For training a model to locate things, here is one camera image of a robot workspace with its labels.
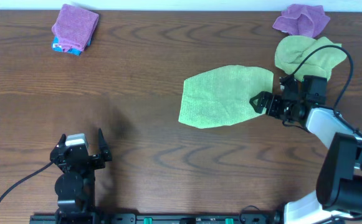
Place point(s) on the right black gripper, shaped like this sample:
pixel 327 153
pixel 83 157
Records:
pixel 263 96

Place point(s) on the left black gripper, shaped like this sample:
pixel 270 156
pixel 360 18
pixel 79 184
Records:
pixel 107 156

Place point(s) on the light green cloth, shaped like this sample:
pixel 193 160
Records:
pixel 220 97

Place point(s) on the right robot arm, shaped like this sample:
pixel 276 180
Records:
pixel 338 194

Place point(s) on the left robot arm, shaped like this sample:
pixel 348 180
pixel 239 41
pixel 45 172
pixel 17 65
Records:
pixel 75 188

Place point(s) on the olive green crumpled cloth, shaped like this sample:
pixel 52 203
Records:
pixel 300 56

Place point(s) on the crumpled purple cloth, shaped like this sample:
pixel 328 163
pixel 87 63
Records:
pixel 300 19

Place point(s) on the folded blue cloth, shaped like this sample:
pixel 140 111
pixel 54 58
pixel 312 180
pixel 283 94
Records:
pixel 71 50

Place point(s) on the folded purple cloth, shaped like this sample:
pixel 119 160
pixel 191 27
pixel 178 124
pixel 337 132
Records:
pixel 74 27

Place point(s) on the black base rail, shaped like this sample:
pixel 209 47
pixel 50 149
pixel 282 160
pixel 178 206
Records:
pixel 130 218

